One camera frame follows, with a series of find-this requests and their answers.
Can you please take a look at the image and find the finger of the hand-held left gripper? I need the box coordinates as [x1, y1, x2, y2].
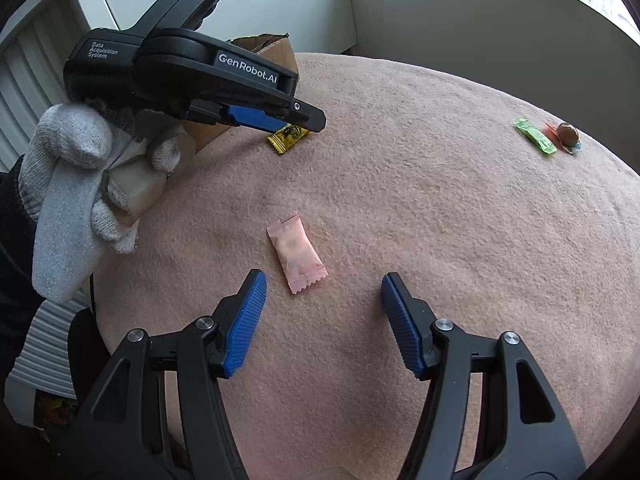
[280, 97, 327, 132]
[190, 102, 291, 132]

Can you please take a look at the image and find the pink snack packet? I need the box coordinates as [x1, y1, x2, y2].
[266, 211, 329, 295]

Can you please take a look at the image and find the green wrapped candy stick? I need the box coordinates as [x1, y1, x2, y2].
[514, 117, 557, 156]

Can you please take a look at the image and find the white cabinet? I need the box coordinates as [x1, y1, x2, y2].
[65, 0, 360, 57]

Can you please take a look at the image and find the yellow candy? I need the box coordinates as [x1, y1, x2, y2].
[266, 124, 312, 157]

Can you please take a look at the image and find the person's left hand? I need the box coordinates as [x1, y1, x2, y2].
[21, 103, 197, 257]

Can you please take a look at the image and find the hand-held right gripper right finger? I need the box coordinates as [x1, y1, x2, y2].
[381, 272, 587, 480]

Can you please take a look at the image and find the round brown wrapped candy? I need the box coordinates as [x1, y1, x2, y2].
[544, 121, 582, 153]

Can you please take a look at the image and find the brown cardboard box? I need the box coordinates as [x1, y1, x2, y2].
[190, 34, 300, 153]

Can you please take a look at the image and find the person's left forearm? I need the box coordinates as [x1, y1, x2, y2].
[0, 152, 46, 376]

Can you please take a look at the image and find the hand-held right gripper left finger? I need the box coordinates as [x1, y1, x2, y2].
[75, 269, 268, 480]

